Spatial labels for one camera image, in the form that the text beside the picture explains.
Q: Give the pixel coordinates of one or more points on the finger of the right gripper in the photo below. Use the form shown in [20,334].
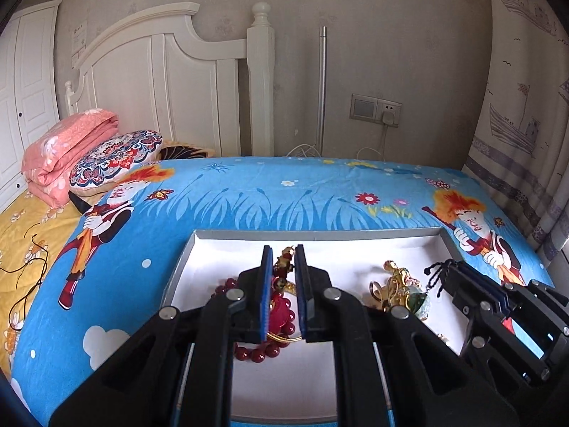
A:
[481,287]
[463,301]

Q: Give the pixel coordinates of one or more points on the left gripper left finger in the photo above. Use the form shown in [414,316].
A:
[263,291]

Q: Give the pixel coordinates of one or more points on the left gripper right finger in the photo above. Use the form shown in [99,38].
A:
[307,310]

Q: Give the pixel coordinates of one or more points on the gold bangle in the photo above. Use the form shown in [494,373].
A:
[287,289]

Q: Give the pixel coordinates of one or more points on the red flower hair clip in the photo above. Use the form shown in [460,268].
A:
[281,317]

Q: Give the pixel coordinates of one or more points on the pale jade pendant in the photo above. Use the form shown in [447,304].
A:
[418,303]

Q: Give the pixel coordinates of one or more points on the double ring flower brooch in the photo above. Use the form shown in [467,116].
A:
[380,294]

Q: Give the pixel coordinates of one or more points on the grey white jewelry tray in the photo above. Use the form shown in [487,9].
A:
[299,386]

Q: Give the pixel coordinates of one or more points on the ship print curtain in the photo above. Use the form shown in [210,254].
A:
[519,151]

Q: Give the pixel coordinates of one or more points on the blue cartoon tablecloth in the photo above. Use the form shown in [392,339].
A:
[114,267]

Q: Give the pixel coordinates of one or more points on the patterned pillow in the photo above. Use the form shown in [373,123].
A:
[105,165]

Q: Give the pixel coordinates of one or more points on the white bed headboard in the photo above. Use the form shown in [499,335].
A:
[155,72]

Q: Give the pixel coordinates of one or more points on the yellow floral bedsheet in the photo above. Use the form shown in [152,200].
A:
[32,235]

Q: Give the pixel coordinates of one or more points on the metal pole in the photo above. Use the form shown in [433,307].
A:
[322,79]

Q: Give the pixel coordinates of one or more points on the folded pink quilt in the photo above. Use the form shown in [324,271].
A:
[47,163]

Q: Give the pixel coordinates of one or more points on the white wardrobe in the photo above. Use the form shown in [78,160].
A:
[28,104]

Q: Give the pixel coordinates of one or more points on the wall switch and socket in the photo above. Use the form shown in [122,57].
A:
[375,110]

